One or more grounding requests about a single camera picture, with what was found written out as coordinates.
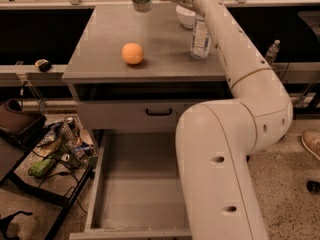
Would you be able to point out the green white 7up can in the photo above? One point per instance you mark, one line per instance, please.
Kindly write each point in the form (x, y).
(142, 6)

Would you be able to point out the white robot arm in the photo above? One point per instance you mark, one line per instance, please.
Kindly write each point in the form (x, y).
(214, 138)

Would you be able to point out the grey drawer cabinet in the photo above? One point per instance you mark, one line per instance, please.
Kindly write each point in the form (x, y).
(111, 94)

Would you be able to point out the open grey bottom drawer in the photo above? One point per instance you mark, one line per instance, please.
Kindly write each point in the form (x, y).
(136, 192)

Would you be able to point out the white bowl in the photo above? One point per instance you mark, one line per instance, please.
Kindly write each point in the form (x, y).
(185, 17)

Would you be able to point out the orange fruit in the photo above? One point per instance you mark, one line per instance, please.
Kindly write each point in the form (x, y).
(132, 53)

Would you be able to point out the large clear water bottle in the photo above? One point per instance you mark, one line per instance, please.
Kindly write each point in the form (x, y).
(200, 42)

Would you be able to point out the black tape measure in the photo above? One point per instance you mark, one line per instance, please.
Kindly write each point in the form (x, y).
(43, 65)

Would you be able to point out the small water bottle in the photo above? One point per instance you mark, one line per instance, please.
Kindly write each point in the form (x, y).
(272, 52)

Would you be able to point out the basket of snacks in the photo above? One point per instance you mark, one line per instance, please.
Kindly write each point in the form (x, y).
(65, 142)

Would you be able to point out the brown bag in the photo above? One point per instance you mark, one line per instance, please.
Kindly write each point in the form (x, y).
(19, 127)

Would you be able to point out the green chip bag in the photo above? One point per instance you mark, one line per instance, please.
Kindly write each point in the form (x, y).
(41, 167)

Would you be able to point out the tan shoe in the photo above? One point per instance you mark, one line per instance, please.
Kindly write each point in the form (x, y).
(311, 141)

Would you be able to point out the black drawer handle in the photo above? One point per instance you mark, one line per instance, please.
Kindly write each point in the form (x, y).
(153, 113)

